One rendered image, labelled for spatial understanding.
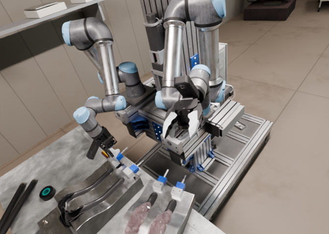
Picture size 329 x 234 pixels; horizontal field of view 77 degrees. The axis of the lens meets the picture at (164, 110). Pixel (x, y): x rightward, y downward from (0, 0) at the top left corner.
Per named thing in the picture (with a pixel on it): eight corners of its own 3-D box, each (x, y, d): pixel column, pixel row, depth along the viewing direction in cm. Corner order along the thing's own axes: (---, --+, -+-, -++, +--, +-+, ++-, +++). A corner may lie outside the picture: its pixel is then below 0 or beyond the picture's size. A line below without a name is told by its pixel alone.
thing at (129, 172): (142, 161, 124) (139, 155, 121) (147, 165, 121) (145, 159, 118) (125, 176, 118) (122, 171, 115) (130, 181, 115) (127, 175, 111)
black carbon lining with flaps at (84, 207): (111, 168, 123) (106, 158, 117) (128, 183, 113) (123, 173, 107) (57, 215, 106) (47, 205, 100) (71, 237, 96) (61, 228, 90)
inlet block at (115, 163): (127, 148, 128) (123, 143, 125) (131, 151, 125) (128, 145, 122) (111, 164, 123) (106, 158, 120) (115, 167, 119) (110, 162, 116)
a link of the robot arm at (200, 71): (211, 81, 81) (210, 61, 76) (208, 98, 73) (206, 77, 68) (192, 81, 84) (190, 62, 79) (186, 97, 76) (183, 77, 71)
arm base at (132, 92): (136, 84, 162) (133, 73, 156) (150, 89, 153) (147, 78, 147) (122, 94, 155) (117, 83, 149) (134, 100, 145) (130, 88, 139)
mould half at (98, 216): (118, 164, 134) (110, 150, 126) (144, 186, 118) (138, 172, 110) (43, 227, 109) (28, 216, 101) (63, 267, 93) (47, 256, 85)
